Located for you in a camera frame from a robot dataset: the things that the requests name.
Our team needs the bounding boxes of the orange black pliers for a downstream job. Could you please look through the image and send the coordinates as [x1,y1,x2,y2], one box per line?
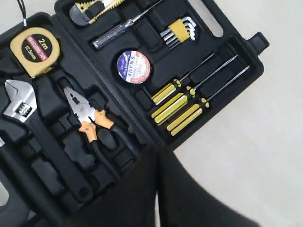
[63,87,118,151]

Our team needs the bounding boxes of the silver adjustable wrench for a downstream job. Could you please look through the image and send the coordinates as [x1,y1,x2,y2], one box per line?
[3,79,93,202]

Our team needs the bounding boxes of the black plastic tool case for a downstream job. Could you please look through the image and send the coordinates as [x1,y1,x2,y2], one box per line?
[0,0,270,227]

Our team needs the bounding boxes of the yellow black screwdriver left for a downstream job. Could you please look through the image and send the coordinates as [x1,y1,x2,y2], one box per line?
[151,52,215,105]

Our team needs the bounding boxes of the yellow black screwdriver right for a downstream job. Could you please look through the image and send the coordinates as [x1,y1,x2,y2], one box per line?
[166,65,250,136]

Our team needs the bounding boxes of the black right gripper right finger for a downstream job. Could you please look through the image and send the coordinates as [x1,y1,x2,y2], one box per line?
[158,149,259,227]

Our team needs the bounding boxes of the yellow utility knife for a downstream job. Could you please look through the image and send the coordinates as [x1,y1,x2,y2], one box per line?
[69,0,124,26]

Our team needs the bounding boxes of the yellow hex key set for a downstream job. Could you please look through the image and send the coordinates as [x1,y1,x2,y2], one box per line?
[160,16,196,50]

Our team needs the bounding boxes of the yellow tape measure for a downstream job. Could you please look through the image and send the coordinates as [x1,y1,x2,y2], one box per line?
[9,0,61,78]

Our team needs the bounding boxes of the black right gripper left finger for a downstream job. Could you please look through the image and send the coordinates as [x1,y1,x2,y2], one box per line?
[63,146,158,227]

